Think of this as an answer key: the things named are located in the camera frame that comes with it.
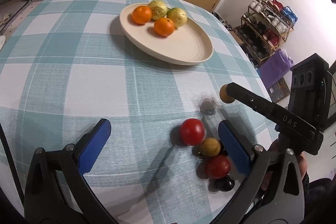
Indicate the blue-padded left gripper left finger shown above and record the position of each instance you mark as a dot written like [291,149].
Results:
[44,199]

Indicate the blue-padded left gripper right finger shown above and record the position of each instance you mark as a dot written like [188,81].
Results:
[272,190]

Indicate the dark plum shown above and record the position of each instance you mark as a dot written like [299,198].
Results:
[225,184]
[207,107]

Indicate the red tomato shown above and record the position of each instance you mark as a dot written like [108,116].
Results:
[192,132]
[217,167]

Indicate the brown longan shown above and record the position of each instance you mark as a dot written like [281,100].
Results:
[224,95]
[209,147]

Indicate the person's right hand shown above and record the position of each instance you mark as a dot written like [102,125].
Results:
[301,163]

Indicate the purple bag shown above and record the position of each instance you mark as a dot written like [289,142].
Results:
[275,68]

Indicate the wooden shoe rack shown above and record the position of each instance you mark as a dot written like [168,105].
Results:
[263,28]

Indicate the teal checked tablecloth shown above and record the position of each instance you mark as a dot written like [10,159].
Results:
[69,64]

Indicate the cream oval plate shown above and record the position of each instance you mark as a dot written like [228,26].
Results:
[187,45]

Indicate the yellow-green guava right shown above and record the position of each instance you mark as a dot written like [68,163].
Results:
[178,16]

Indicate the yellow-green guava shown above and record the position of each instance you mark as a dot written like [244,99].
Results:
[158,9]
[178,16]

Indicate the orange mandarin right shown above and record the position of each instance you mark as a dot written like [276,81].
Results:
[164,27]

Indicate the orange mandarin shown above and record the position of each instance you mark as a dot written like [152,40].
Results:
[164,27]
[141,15]

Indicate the yellow-green guava left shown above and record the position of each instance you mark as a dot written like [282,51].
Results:
[158,9]

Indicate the orange mandarin left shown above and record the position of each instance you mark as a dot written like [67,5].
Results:
[141,15]

